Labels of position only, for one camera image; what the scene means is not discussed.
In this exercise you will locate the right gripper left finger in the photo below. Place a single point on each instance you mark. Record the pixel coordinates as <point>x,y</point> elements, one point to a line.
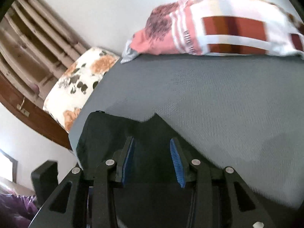
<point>77,199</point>

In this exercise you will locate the grey folded cloth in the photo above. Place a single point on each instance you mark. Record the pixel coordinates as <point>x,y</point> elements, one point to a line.
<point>128,53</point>

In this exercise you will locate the grey textured bed mat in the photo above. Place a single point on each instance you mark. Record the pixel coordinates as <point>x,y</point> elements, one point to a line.
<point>240,111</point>

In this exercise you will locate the brass door latch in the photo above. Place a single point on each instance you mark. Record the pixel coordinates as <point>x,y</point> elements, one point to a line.
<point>21,109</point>

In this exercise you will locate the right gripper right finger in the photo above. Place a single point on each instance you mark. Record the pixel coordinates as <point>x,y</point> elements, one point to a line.
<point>220,197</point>

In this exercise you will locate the pink striped cloth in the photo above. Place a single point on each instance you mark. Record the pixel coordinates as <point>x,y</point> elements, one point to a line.
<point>173,28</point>

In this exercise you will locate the floral white orange cushion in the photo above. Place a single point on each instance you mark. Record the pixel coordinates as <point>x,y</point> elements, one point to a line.
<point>72,90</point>

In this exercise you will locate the black pants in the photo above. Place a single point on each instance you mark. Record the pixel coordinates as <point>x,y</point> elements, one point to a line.
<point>151,196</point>

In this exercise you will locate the purple garment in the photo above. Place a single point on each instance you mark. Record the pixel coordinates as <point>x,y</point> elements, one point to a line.
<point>18,211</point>

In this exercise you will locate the checkered red white pillow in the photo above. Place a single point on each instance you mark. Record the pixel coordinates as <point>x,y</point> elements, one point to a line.
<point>241,27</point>

